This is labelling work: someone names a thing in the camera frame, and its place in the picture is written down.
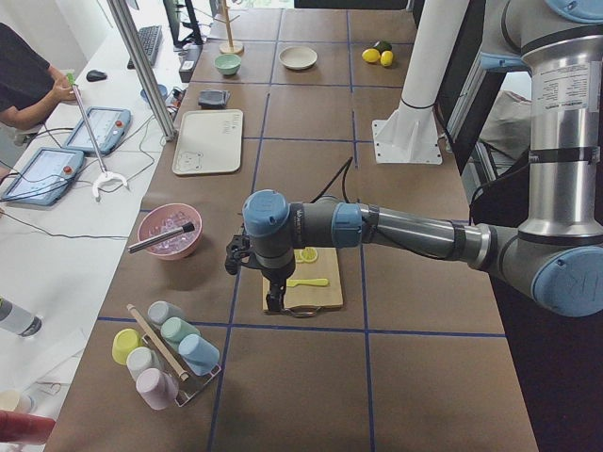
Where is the white cup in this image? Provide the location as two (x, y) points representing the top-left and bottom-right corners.
(126, 347), (164, 381)

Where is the beige plate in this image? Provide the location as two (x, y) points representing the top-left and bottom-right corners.
(279, 46), (318, 71)

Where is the bamboo cutting board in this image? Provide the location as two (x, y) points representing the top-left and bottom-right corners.
(284, 247), (344, 315)

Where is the pink bowl with ice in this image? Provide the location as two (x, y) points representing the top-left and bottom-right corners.
(137, 202), (204, 262)

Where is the grey cup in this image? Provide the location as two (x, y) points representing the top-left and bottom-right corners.
(147, 300), (186, 327)

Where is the reacher grabber tool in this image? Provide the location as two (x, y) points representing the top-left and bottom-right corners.
(67, 73), (128, 201)

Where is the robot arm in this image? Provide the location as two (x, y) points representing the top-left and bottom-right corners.
(225, 1), (602, 317)

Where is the green cup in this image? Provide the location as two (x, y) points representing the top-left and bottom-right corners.
(160, 316), (201, 349)

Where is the cream bear tray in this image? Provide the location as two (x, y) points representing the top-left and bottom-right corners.
(172, 109), (243, 176)

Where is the yellow cup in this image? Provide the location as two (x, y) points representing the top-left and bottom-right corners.
(111, 328), (141, 365)

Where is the yellow plastic knife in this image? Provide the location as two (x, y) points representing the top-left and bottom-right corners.
(286, 278), (330, 288)

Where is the aluminium frame post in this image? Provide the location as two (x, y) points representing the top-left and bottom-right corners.
(107, 0), (177, 142)

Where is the folded grey cloth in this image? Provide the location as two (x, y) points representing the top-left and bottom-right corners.
(198, 89), (231, 109)

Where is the green avocado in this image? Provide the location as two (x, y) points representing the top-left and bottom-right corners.
(372, 40), (392, 54)

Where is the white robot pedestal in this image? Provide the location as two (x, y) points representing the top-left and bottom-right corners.
(372, 0), (469, 165)

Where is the pink cup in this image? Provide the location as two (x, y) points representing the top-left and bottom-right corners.
(136, 368), (178, 411)

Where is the green bowl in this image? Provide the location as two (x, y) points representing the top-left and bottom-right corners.
(214, 54), (241, 76)

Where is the blue bowl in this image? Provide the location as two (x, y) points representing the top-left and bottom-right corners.
(140, 83), (169, 107)

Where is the blue cup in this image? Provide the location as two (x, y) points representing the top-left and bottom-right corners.
(178, 334), (220, 376)

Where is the lemon slice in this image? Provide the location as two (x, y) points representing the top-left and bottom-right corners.
(294, 247), (318, 264)

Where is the black box with label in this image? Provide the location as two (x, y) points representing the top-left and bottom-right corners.
(178, 44), (203, 83)

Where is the blue teach pendant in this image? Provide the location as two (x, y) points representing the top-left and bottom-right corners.
(63, 107), (132, 155)
(1, 148), (86, 206)

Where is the wooden mug tree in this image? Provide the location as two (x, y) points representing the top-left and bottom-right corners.
(214, 0), (244, 55)

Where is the yellow lemon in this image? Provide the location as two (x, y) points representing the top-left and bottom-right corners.
(362, 48), (381, 64)
(380, 50), (395, 68)

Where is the black computer mouse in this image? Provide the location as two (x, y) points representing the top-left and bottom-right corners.
(86, 70), (107, 82)

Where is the paper cup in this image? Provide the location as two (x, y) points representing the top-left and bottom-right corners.
(0, 390), (35, 413)

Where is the person in black shirt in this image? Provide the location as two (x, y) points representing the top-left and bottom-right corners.
(1, 24), (75, 130)

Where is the cup rack with wooden handle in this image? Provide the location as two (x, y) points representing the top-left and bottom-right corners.
(126, 304), (221, 407)

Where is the metal muddler black tip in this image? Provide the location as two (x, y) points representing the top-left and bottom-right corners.
(127, 222), (195, 253)

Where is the red bottle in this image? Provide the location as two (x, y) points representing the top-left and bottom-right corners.
(1, 411), (56, 444)

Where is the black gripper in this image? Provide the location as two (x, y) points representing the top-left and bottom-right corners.
(261, 266), (295, 313)

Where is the black keyboard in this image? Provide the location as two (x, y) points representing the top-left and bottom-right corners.
(138, 25), (162, 67)

